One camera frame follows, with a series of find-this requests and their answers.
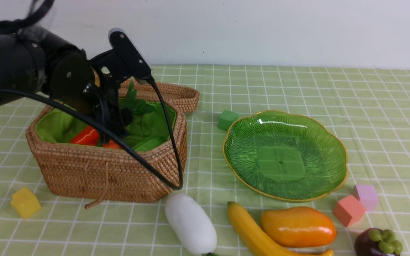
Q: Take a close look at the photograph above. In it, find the green foam cube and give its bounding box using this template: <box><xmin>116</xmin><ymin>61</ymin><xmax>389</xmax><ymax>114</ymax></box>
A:
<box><xmin>218</xmin><ymin>109</ymin><xmax>239</xmax><ymax>131</ymax></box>

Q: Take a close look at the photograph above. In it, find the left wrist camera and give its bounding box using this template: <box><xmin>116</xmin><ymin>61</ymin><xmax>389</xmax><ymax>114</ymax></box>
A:
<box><xmin>108</xmin><ymin>27</ymin><xmax>154</xmax><ymax>83</ymax></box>

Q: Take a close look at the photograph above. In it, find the green bitter gourd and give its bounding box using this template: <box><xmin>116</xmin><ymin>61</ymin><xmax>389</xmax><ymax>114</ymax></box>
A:
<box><xmin>132</xmin><ymin>137</ymin><xmax>165</xmax><ymax>152</ymax></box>

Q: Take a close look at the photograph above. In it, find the woven basket lid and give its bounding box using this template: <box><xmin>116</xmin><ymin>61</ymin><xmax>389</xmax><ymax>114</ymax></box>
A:
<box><xmin>119</xmin><ymin>79</ymin><xmax>200</xmax><ymax>112</ymax></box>

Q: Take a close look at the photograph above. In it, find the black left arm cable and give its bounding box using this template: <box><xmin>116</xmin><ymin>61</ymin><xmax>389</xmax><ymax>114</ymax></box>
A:
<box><xmin>0</xmin><ymin>0</ymin><xmax>184</xmax><ymax>191</ymax></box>

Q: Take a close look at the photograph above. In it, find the green checkered tablecloth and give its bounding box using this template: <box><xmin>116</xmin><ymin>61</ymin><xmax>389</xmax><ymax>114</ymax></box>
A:
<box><xmin>0</xmin><ymin>65</ymin><xmax>410</xmax><ymax>256</ymax></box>

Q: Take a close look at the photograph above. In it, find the green glass leaf plate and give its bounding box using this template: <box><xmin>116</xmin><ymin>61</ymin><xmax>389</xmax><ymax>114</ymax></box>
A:
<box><xmin>222</xmin><ymin>110</ymin><xmax>349</xmax><ymax>203</ymax></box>

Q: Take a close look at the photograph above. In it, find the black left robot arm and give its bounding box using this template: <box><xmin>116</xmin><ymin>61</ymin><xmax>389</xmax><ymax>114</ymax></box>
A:
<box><xmin>0</xmin><ymin>26</ymin><xmax>138</xmax><ymax>138</ymax></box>

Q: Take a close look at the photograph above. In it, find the yellow foam cube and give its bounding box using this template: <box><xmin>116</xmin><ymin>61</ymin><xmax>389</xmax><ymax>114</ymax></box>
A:
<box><xmin>10</xmin><ymin>187</ymin><xmax>41</xmax><ymax>220</ymax></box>

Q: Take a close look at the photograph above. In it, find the orange carrot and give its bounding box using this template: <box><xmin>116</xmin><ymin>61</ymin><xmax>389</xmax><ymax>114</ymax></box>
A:
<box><xmin>70</xmin><ymin>81</ymin><xmax>156</xmax><ymax>146</ymax></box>

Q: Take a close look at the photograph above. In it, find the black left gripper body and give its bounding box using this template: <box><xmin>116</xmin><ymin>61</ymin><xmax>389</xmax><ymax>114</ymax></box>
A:
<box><xmin>81</xmin><ymin>50</ymin><xmax>131</xmax><ymax>118</ymax></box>

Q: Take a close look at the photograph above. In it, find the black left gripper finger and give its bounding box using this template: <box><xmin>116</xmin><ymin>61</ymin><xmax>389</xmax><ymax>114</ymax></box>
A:
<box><xmin>111</xmin><ymin>102</ymin><xmax>134</xmax><ymax>139</ymax></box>
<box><xmin>93</xmin><ymin>96</ymin><xmax>110</xmax><ymax>129</ymax></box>

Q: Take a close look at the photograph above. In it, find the white radish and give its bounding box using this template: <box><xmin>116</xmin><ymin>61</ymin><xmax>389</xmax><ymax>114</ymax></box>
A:
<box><xmin>164</xmin><ymin>193</ymin><xmax>217</xmax><ymax>256</ymax></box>

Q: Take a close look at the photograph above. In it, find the woven wicker basket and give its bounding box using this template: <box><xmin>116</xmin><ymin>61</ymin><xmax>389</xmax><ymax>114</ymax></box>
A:
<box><xmin>26</xmin><ymin>100</ymin><xmax>187</xmax><ymax>203</ymax></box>

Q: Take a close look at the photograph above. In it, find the orange mango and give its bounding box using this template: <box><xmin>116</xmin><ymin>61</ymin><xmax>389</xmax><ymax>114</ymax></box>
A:
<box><xmin>261</xmin><ymin>207</ymin><xmax>337</xmax><ymax>248</ymax></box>

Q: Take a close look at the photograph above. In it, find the purple mangosteen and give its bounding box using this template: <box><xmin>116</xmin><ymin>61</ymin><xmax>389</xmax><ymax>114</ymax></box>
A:
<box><xmin>354</xmin><ymin>228</ymin><xmax>403</xmax><ymax>256</ymax></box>

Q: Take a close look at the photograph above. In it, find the orange pumpkin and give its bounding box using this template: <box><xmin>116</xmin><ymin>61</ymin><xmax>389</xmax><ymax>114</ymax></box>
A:
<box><xmin>101</xmin><ymin>140</ymin><xmax>122</xmax><ymax>149</ymax></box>

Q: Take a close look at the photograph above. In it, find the yellow banana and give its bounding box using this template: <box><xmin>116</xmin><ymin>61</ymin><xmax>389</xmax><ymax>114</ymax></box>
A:
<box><xmin>227</xmin><ymin>201</ymin><xmax>335</xmax><ymax>256</ymax></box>

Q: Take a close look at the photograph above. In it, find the pink foam cube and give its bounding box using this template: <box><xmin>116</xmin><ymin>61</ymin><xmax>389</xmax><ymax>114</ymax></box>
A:
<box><xmin>352</xmin><ymin>184</ymin><xmax>379</xmax><ymax>211</ymax></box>

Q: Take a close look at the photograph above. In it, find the orange foam cube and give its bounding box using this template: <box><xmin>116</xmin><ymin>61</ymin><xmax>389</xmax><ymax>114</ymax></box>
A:
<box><xmin>332</xmin><ymin>195</ymin><xmax>366</xmax><ymax>227</ymax></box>

